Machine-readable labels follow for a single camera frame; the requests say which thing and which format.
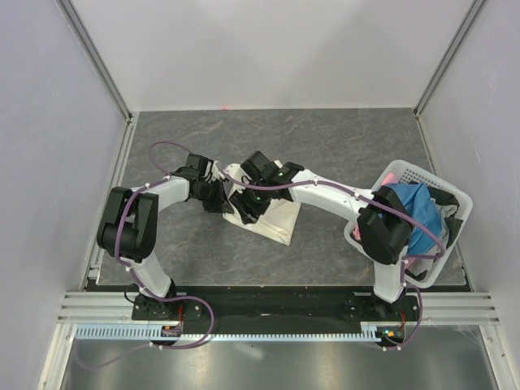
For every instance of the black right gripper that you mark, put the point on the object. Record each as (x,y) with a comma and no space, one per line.
(240,201)

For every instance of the right aluminium frame post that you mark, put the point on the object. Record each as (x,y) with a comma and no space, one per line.
(455,44)

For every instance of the left aluminium frame post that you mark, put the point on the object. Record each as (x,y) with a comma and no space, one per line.
(82,34)

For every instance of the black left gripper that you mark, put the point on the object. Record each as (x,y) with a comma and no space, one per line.
(219,205)

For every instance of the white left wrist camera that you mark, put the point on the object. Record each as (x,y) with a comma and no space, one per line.
(212,172)

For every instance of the blue cloth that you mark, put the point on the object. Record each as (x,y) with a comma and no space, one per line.
(419,205)

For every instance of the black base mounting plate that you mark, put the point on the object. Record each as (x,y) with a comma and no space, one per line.
(288,309)

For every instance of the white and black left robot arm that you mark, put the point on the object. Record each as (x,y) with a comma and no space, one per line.
(129,227)

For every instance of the pink cloth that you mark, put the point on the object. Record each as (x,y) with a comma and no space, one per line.
(390,178)

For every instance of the grey slotted cable duct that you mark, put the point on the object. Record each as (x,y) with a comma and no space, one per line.
(156,332)

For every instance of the aluminium frame post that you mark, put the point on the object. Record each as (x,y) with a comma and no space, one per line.
(82,34)
(455,44)

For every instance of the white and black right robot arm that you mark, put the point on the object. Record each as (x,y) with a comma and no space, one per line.
(380,216)

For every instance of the white plastic laundry basket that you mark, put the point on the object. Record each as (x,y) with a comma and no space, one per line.
(406,172)

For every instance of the black cloth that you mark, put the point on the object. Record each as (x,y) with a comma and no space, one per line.
(447,205)

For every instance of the white cloth napkin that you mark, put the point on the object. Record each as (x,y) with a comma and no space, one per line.
(279,221)

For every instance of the aluminium front frame rails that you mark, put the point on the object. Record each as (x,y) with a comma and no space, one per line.
(458,342)

